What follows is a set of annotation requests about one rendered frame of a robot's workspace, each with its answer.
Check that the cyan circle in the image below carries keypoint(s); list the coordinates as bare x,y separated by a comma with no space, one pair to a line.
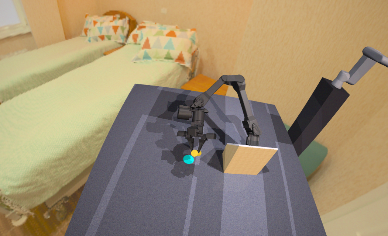
188,159

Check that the yellow cylinder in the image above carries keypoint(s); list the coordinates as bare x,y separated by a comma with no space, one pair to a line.
195,153

